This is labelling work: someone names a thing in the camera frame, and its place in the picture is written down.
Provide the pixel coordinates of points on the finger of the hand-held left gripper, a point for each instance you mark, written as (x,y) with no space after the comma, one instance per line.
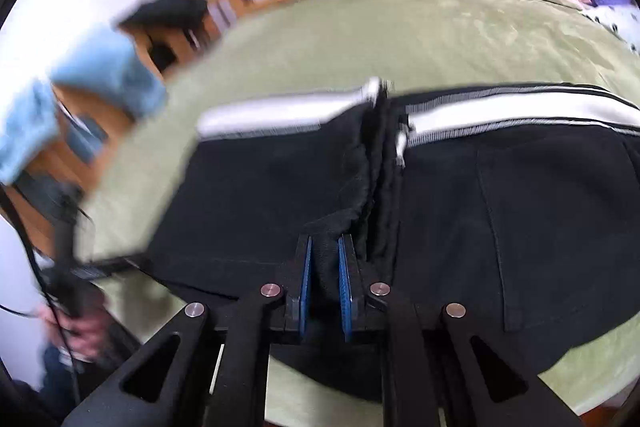
(115,264)

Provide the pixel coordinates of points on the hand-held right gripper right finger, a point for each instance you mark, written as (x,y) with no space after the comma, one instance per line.
(346,287)

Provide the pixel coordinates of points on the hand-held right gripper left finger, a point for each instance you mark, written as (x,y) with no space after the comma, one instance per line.
(305,287)

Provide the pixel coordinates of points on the black pants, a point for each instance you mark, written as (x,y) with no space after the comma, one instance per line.
(450,217)

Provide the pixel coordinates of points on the person's left forearm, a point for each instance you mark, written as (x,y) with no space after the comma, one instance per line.
(40,387)

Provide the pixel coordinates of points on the person's left hand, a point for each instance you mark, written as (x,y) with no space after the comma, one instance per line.
(82,332)

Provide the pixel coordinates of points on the light blue fleece garment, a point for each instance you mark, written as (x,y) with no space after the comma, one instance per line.
(95,92)

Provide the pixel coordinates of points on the black garment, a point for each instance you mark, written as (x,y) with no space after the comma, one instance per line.
(165,12)

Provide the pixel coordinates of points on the green fleece blanket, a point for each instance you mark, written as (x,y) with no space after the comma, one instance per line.
(400,32)

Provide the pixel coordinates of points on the white floral pillow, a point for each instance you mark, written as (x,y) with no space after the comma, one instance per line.
(617,24)

